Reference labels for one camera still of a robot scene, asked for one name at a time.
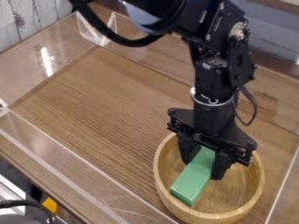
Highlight green rectangular block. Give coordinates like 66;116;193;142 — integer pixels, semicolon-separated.
169;147;214;207

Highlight black and yellow device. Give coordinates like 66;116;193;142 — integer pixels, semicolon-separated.
0;185;82;224

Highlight clear acrylic tray wall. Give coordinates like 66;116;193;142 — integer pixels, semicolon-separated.
0;17;299;224

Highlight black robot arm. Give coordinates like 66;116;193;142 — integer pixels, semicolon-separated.
69;0;257;180

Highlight black cable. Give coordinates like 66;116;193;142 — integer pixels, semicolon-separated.
0;199;55;224

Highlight brown wooden bowl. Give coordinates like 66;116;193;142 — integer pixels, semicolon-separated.
153;134;265;224

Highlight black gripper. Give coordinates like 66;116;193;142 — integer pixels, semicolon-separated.
166;99;257;180

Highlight clear acrylic corner bracket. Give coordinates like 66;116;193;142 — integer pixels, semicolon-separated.
75;12;117;47

